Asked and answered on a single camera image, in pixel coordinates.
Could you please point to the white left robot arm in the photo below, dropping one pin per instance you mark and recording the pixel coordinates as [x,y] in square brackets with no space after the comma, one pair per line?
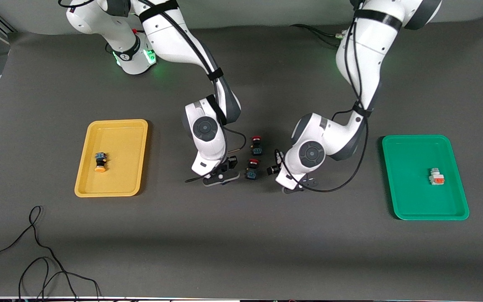
[367,46]

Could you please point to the yellow mushroom push button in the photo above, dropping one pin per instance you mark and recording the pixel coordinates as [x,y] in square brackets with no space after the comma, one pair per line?
[101,162]

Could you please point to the red mushroom push button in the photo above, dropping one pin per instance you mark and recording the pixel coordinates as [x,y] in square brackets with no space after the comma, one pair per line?
[253,169]
[257,145]

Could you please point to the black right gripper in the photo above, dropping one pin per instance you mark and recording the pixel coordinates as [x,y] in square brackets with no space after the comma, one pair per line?
[231,162]

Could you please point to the white and orange button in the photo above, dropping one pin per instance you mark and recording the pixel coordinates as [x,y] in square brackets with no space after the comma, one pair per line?
[436,178]
[280,157]

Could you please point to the yellow plastic tray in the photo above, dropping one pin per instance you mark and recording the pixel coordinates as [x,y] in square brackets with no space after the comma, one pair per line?
[118,142]

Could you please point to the green plastic tray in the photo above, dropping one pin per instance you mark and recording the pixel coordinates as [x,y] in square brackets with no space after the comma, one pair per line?
[409,184]

